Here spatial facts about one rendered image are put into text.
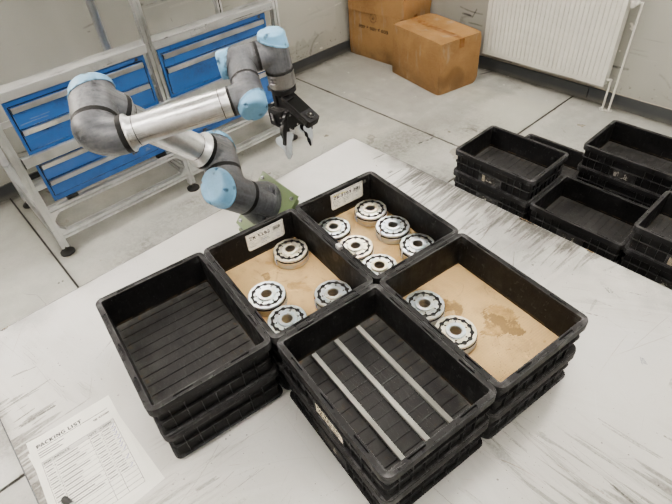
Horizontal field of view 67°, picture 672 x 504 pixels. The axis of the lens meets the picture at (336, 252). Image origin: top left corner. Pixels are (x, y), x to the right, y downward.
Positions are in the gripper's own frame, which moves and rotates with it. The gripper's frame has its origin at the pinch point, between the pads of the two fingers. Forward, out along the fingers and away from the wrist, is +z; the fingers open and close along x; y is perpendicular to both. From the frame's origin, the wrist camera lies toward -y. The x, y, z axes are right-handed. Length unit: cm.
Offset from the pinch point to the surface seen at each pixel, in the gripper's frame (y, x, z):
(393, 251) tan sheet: -33.9, -0.1, 23.6
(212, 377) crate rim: -37, 64, 11
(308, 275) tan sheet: -21.8, 23.1, 21.8
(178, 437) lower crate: -34, 76, 23
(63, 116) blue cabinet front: 162, 20, 22
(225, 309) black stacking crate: -14, 47, 20
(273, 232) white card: -5.5, 20.6, 15.5
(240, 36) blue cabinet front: 157, -90, 21
